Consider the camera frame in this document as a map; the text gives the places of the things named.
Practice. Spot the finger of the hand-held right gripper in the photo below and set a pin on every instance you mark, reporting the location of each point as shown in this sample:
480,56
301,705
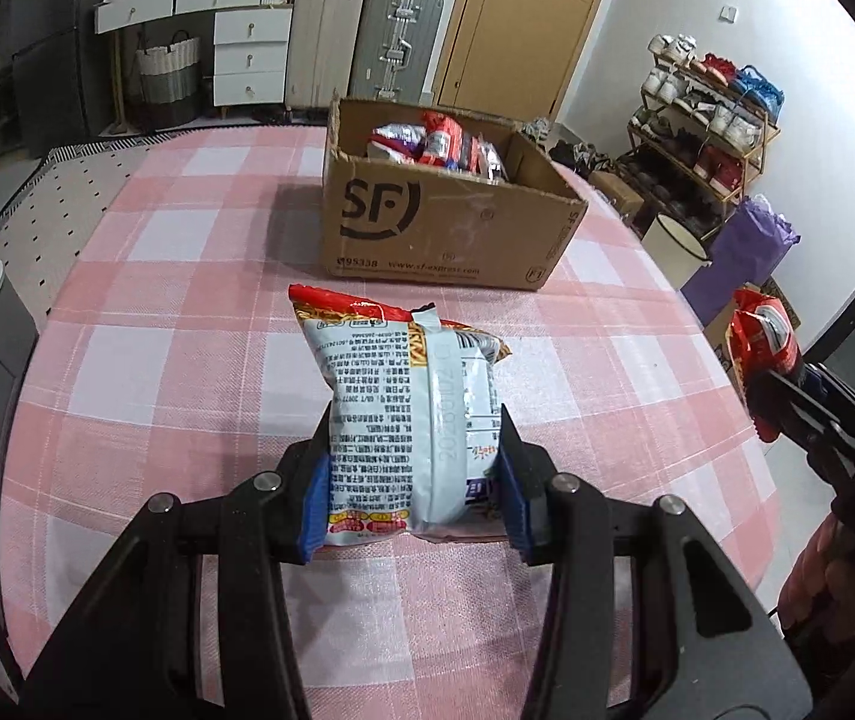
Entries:
795,412
836,390

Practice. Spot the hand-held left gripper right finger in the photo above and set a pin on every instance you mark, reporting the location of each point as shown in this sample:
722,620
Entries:
513,495

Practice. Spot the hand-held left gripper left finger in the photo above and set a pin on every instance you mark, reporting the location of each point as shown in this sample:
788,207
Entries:
315,495

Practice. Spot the white orange noodle snack packet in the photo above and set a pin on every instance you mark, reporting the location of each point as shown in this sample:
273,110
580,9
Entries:
390,405

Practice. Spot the silver grey snack packet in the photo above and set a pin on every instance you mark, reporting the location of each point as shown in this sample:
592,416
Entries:
393,141

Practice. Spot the red white snack packet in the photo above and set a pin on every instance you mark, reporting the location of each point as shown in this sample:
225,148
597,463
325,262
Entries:
444,139

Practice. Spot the person's right hand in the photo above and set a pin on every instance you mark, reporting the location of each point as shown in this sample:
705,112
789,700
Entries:
832,592

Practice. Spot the purple gift bag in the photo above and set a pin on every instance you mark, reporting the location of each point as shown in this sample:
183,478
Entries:
742,262

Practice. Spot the cream trash bin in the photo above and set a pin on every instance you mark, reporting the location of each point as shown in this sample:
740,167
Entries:
673,251

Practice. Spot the pink checked tablecloth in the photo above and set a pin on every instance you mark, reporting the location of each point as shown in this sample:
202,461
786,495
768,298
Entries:
172,315

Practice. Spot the small brown cardboard box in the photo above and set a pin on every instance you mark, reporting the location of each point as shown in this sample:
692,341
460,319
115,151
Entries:
617,195

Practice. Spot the pile of floor shoes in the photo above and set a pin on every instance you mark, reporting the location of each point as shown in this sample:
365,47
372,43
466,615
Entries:
570,154

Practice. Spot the dotted floor rug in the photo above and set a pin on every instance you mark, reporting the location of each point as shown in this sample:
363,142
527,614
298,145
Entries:
97,172

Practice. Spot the woven laundry basket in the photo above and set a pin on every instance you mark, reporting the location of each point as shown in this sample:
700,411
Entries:
168,79

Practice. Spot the beige suitcase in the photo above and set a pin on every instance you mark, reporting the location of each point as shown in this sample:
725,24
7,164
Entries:
322,37

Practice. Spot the white drawer dresser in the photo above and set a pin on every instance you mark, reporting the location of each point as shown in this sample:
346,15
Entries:
247,37

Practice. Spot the silver suitcase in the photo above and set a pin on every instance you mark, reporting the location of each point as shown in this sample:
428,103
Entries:
397,37

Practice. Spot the wooden door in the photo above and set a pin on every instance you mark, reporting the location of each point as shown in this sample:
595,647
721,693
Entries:
525,22

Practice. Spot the dark grey refrigerator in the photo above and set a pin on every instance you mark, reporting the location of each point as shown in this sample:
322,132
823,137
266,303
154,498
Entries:
30,90

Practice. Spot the white light switch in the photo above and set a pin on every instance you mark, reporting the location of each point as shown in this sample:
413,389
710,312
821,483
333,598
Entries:
729,13

